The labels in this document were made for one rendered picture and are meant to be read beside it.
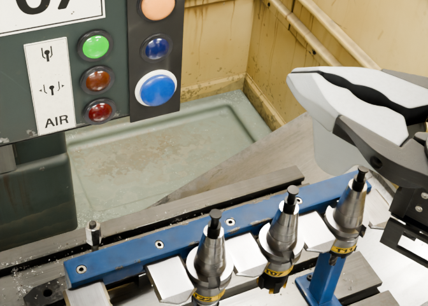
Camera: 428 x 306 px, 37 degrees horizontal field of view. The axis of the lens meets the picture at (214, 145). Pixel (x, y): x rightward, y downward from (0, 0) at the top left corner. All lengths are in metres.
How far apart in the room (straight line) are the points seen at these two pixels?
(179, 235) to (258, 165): 0.78
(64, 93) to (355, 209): 0.53
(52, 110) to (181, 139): 1.46
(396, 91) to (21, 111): 0.27
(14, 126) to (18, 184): 1.00
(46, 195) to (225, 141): 0.64
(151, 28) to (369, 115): 0.18
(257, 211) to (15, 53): 0.54
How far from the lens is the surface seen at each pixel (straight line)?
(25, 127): 0.52
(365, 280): 1.31
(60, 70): 0.49
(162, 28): 0.50
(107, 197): 1.80
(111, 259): 0.87
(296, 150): 1.65
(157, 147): 1.93
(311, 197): 0.97
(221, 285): 0.87
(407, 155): 0.38
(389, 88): 0.42
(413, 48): 1.37
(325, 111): 0.40
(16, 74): 0.48
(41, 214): 1.61
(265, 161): 1.65
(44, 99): 0.50
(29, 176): 1.50
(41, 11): 0.46
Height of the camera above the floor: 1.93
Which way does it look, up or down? 44 degrees down
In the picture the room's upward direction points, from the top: 6 degrees clockwise
